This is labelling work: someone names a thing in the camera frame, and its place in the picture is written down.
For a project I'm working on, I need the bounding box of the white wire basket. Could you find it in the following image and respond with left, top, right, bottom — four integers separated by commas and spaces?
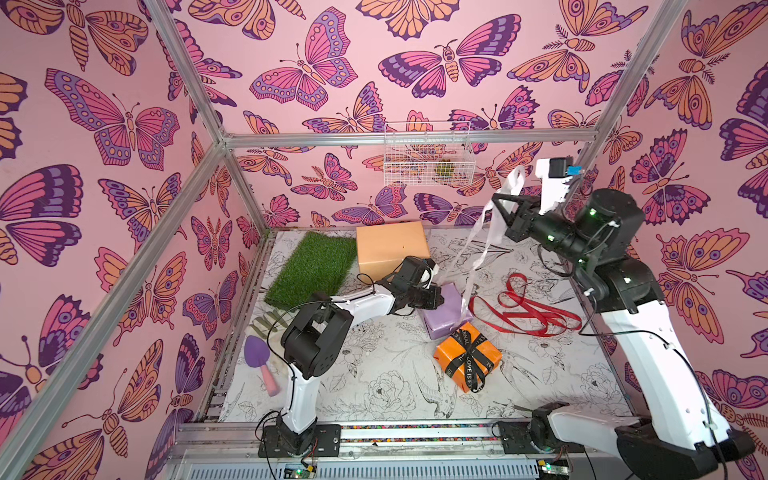
381, 129, 476, 188

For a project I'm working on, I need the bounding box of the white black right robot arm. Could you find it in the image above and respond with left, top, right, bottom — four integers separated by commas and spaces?
492, 189, 756, 479

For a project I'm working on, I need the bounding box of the green artificial grass mat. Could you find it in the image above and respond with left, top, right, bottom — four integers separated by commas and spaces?
265, 232, 357, 310

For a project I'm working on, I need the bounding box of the black printed ribbon bow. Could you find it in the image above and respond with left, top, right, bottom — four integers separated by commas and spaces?
444, 328, 496, 393

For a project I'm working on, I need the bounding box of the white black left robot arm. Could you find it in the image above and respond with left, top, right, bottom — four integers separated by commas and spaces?
276, 256, 444, 455

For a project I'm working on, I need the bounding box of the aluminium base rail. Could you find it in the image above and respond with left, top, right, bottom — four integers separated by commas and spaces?
160, 418, 634, 479

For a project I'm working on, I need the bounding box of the white satin ribbon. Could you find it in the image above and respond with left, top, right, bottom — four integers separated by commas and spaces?
445, 166, 526, 320

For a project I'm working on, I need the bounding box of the orange gift box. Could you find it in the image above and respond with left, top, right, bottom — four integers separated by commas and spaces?
433, 323, 503, 393

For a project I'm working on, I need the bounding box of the lilac gift box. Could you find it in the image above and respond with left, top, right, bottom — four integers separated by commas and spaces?
419, 282, 473, 340

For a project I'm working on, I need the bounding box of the red satin ribbon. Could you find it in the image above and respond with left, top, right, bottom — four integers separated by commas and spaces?
468, 273, 584, 338

